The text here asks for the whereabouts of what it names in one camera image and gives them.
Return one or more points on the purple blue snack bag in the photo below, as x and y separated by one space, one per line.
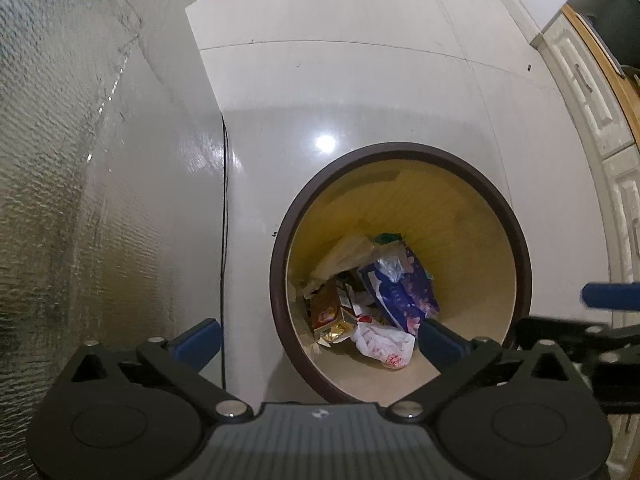
405 300

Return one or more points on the round waste bin brown rim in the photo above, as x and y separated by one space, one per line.
450 200

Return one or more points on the clear plastic wrapper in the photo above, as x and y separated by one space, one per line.
390 267

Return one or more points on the white cabinet with wooden top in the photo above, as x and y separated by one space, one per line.
595 110

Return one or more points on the beige plastic bag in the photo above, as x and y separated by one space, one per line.
345 257

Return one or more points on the white plastic bag red print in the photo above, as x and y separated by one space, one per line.
382 342

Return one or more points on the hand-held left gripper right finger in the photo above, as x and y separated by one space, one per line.
440 345

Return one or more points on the orange red box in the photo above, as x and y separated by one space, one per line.
324 305

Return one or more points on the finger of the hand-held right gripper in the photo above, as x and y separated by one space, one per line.
612 296
575 332

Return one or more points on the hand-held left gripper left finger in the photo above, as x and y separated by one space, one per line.
197 342

